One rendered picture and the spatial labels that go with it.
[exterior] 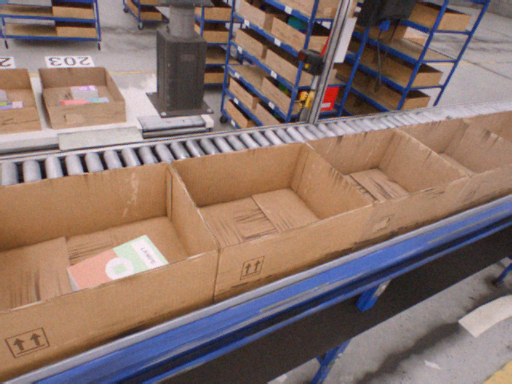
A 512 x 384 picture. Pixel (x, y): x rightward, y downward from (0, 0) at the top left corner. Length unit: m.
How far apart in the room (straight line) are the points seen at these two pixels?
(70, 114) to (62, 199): 0.77
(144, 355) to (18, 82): 1.48
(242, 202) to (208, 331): 0.42
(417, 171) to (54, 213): 1.04
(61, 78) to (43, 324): 1.43
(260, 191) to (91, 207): 0.46
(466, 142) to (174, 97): 1.24
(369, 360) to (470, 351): 0.57
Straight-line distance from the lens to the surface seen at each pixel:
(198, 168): 0.87
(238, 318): 0.72
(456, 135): 1.62
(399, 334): 2.04
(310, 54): 1.71
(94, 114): 1.58
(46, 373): 0.69
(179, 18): 1.63
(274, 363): 1.02
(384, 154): 1.32
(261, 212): 0.98
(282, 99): 2.45
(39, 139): 1.55
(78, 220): 0.88
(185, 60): 1.63
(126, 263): 0.74
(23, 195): 0.82
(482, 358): 2.24
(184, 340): 0.69
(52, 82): 1.92
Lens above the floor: 1.52
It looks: 38 degrees down
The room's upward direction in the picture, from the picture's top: 12 degrees clockwise
